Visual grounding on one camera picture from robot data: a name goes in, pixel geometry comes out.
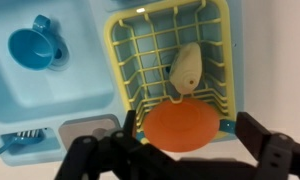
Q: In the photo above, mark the light blue toy sink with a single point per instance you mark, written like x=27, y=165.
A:
x=73, y=83

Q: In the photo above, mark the blue toy mug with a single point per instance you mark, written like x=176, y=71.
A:
x=30, y=50

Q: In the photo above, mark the blue toy utensil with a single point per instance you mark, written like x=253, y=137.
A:
x=228, y=126

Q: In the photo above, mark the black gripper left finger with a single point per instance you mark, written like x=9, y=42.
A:
x=90, y=150

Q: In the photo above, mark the orange toy plate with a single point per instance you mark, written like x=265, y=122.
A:
x=180, y=125

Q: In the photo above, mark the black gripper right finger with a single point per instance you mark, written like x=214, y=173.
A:
x=273, y=150

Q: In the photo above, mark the yellow toy dish rack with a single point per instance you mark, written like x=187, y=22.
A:
x=225, y=50

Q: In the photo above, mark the grey toy faucet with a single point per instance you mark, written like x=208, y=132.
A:
x=76, y=131

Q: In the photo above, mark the blue toy dish brush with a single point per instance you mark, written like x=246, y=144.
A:
x=26, y=134

